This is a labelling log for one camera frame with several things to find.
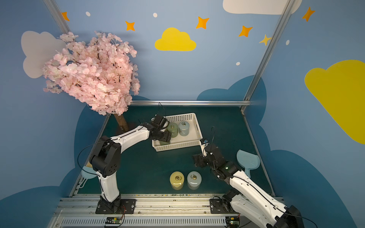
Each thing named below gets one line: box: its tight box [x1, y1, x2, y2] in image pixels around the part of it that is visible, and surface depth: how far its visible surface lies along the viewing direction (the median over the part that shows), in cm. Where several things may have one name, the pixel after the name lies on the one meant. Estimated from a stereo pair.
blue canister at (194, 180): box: [187, 171, 202, 191], surface depth 78 cm
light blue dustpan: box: [236, 149, 260, 179], surface depth 95 cm
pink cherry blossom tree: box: [41, 31, 141, 132], surface depth 66 cm
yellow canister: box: [169, 171, 185, 190], surface depth 78 cm
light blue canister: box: [178, 121, 190, 137], surface depth 103 cm
